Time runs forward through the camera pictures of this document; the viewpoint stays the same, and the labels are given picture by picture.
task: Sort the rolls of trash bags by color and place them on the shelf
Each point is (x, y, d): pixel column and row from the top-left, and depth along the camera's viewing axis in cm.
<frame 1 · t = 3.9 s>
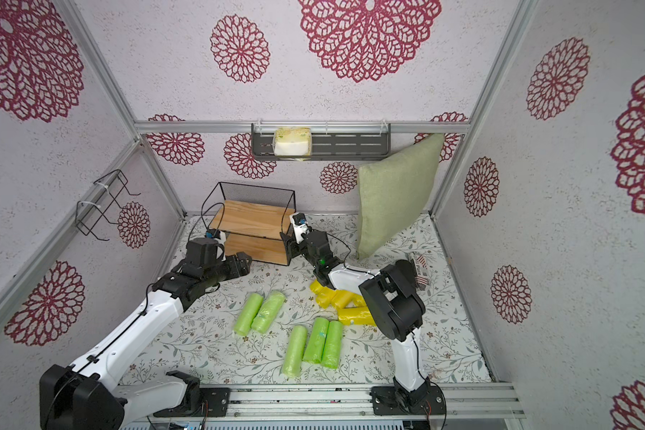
left hand: (240, 262, 82), fingers open
right hand: (286, 226, 90), fingers open
green cushion pillow: (393, 189, 87), point 31 cm above the table
green bag roll far left: (248, 313, 90), point 3 cm above the table
green bag roll left: (271, 305, 92), point 3 cm above the table
green bag roll front left: (294, 351, 81), point 4 cm above the table
green bag roll front middle: (314, 348, 81), point 4 cm above the table
green bag roll front right: (331, 353, 81), point 3 cm above the table

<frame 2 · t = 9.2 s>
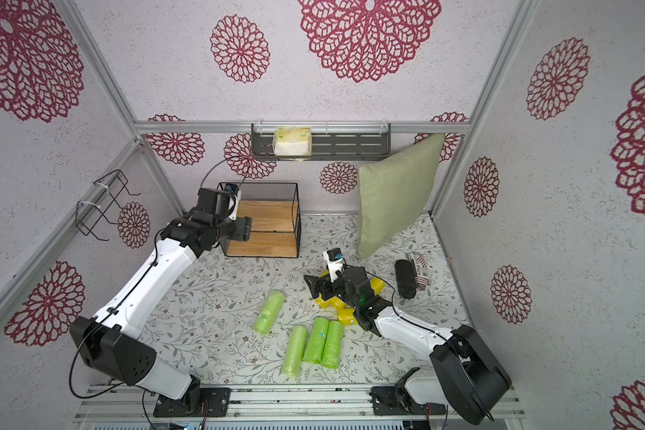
left hand: (236, 222, 80), fingers open
right hand: (314, 269, 82), fingers open
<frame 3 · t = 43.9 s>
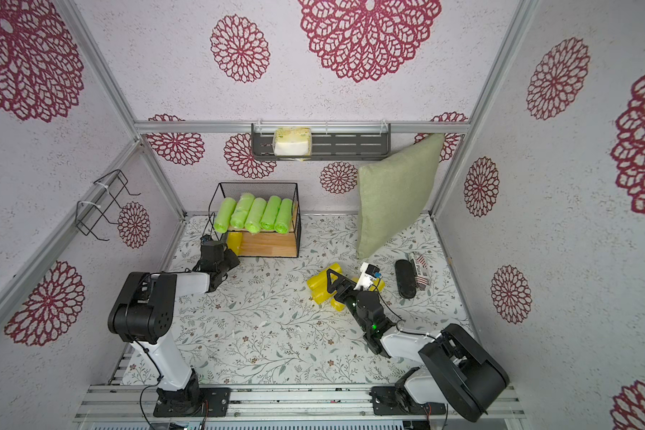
left hand: (232, 254, 102), fingers open
right hand: (331, 273, 83), fingers open
green bag roll left: (242, 210, 96), point 21 cm above the table
green bag roll front left: (255, 213, 94), point 21 cm above the table
green bag roll front middle: (270, 212, 94), point 21 cm above the table
green bag roll front right: (284, 216, 92), point 22 cm above the table
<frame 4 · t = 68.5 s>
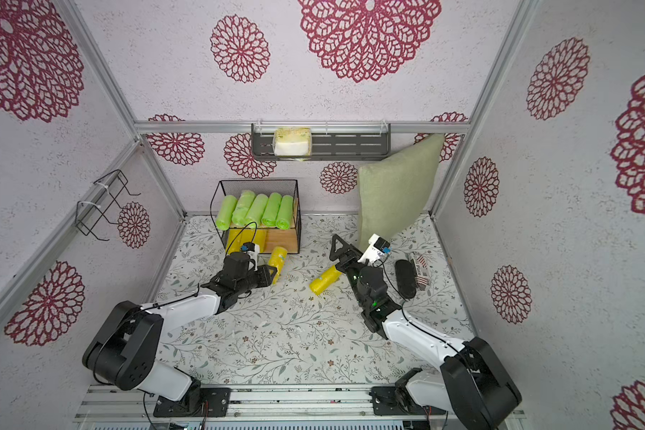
left hand: (273, 270, 92), fingers open
right hand: (337, 239, 76), fingers open
